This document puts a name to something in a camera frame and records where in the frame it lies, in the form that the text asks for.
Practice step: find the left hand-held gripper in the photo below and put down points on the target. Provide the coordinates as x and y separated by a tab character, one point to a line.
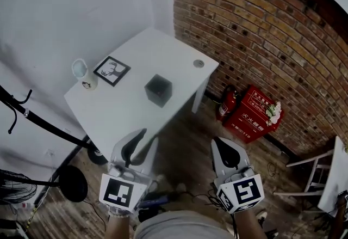
119	191

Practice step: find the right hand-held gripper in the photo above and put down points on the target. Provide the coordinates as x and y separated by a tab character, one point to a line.
244	191

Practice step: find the black pen holder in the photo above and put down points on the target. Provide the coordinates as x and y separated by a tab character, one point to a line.
157	100

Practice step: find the person's right forearm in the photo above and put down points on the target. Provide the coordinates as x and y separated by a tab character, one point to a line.
248	225

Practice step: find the person's left forearm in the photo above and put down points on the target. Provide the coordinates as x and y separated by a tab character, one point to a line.
118	227

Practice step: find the red fire equipment box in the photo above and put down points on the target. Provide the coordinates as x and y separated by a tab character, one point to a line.
244	121

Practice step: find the black power strip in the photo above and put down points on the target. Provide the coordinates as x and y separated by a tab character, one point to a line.
156	201

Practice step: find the red fire extinguisher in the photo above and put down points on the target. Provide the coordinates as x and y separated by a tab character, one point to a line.
227	104

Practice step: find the person's white shoe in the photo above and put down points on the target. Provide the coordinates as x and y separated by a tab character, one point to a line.
261	216

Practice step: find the white flower bunch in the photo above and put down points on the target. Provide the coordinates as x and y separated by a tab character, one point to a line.
274	111

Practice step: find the black standing fan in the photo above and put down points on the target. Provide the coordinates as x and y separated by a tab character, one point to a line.
73	184

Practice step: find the white table leg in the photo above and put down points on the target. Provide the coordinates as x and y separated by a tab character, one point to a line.
199	96

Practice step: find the person's torso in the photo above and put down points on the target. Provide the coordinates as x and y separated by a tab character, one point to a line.
179	225

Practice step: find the white chair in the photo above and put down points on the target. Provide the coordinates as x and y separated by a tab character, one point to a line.
312	175

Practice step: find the black coat rack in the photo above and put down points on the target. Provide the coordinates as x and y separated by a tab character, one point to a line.
49	126

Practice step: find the gray round table grommet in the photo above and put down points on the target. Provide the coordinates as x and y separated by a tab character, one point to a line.
199	63

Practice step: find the small plant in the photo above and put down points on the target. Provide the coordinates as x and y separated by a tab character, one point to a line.
346	148

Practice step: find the white wall outlet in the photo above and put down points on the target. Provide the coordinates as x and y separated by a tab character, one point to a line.
50	152

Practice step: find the black deer picture frame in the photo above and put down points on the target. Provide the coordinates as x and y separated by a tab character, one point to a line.
96	72

